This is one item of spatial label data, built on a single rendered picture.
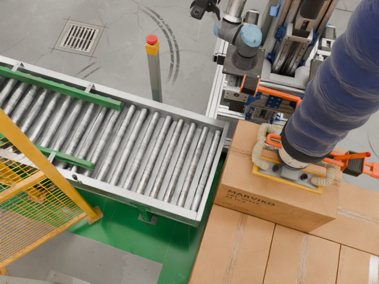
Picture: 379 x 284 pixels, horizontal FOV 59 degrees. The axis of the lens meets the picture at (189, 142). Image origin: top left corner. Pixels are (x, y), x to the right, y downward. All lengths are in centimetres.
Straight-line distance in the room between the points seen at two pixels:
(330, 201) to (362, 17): 111
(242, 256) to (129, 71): 198
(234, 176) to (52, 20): 268
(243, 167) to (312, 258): 73
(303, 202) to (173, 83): 179
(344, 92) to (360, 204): 139
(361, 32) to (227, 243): 147
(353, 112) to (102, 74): 253
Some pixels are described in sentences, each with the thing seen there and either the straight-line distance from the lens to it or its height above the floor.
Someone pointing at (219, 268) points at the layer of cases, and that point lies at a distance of 208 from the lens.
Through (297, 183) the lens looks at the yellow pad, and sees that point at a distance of 170.
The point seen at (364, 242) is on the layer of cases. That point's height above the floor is 54.
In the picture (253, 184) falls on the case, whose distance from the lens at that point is 178.
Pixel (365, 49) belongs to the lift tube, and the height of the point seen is 194.
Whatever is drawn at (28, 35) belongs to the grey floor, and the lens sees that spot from 380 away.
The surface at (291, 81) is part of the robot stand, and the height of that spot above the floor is 95.
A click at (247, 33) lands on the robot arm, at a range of 186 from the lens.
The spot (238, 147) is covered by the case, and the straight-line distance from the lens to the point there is 185.
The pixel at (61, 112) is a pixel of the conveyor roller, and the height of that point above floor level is 55.
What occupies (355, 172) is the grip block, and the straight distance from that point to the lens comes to 169.
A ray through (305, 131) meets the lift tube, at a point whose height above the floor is 148.
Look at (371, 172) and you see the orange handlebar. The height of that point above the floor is 119.
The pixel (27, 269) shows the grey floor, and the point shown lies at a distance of 282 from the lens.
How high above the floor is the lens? 260
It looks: 65 degrees down
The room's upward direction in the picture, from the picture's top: 5 degrees clockwise
